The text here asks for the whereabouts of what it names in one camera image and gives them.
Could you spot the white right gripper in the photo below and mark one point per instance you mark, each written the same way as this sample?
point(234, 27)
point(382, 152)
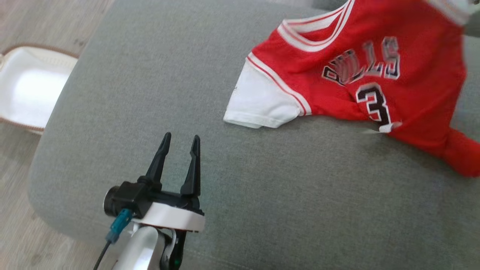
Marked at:
point(468, 7)

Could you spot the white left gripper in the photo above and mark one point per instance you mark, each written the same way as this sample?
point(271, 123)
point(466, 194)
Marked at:
point(170, 215)

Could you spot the red basketball jersey white sleeves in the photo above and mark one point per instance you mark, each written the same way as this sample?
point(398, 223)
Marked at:
point(337, 67)

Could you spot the large grey sofa seat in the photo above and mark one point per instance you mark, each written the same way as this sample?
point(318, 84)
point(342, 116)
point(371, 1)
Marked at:
point(262, 195)

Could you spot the white laundry basket brown rim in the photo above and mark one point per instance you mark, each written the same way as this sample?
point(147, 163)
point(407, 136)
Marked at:
point(30, 86)

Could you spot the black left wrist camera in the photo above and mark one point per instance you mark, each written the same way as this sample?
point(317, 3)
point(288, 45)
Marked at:
point(125, 198)

